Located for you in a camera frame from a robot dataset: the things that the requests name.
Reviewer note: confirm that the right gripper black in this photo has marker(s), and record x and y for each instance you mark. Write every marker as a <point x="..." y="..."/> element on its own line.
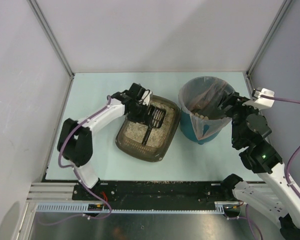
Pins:
<point x="228" y="104"/>

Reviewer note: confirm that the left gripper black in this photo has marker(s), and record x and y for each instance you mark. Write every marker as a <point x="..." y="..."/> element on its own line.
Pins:
<point x="142" y="113"/>

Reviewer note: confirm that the black litter scoop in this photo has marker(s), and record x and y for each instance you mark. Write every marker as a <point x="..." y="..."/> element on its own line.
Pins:
<point x="153" y="119"/>

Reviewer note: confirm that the clear plastic bin liner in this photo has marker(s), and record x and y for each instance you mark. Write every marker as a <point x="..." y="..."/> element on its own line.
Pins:
<point x="202" y="100"/>

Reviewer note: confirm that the blue trash bin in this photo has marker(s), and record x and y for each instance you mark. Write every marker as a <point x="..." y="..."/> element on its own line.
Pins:
<point x="190" y="125"/>

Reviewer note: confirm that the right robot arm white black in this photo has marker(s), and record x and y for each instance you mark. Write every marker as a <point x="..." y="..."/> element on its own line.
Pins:
<point x="249" y="132"/>

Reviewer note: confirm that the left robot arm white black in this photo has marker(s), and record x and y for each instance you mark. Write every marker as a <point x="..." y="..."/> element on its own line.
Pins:
<point x="75" y="143"/>

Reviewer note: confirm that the brown litter box tray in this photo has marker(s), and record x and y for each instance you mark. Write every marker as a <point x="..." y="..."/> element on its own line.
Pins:
<point x="131" y="135"/>

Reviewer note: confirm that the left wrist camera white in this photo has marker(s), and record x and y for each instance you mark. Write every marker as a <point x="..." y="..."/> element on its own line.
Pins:
<point x="147" y="99"/>

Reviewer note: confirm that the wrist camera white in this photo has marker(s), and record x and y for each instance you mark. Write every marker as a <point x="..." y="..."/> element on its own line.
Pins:
<point x="147" y="99"/>
<point x="258" y="100"/>

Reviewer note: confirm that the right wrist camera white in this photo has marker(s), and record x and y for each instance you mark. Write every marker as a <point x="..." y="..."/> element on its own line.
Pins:
<point x="258" y="100"/>

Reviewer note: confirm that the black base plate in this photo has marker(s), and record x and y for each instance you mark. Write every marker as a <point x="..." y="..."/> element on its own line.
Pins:
<point x="152" y="193"/>

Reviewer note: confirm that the grey slotted cable duct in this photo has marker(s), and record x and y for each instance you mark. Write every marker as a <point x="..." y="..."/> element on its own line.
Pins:
<point x="217" y="207"/>

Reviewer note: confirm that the right aluminium frame post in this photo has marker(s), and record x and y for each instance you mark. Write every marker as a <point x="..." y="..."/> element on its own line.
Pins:
<point x="279" y="17"/>

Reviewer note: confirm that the aluminium frame post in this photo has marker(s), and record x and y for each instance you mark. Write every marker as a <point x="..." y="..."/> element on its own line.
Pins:
<point x="43" y="22"/>
<point x="279" y="17"/>

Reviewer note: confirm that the left aluminium frame post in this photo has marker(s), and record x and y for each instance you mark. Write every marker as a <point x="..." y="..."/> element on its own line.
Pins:
<point x="43" y="22"/>

